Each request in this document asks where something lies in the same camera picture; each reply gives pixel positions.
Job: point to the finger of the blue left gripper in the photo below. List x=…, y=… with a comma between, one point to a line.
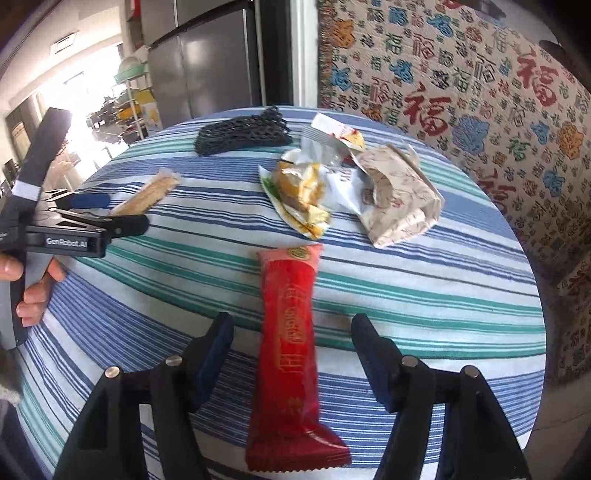
x=87, y=200

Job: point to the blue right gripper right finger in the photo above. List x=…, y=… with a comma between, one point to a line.
x=381, y=360

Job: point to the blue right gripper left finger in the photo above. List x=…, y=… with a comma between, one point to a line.
x=207, y=355

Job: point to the tan long biscuit wrapper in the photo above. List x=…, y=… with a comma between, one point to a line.
x=149, y=194

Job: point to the red long snack wrapper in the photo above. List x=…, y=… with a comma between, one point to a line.
x=285, y=431

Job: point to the beige floral paper bag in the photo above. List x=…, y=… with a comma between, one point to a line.
x=405, y=203

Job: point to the white yellow chip bag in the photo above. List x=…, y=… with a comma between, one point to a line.
x=306, y=192

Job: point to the black foam net sleeve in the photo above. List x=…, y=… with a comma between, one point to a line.
x=267, y=129

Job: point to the white yellow paper wrapper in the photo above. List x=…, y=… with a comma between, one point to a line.
x=327, y=130

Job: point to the person's left hand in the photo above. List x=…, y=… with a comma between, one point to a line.
x=36, y=297

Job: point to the green tiered storage rack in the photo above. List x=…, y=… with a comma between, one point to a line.
x=136, y=111

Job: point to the grey multi-door refrigerator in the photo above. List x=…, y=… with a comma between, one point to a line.
x=202, y=57

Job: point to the patterned fu character cloth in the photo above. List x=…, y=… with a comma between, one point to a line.
x=499, y=106

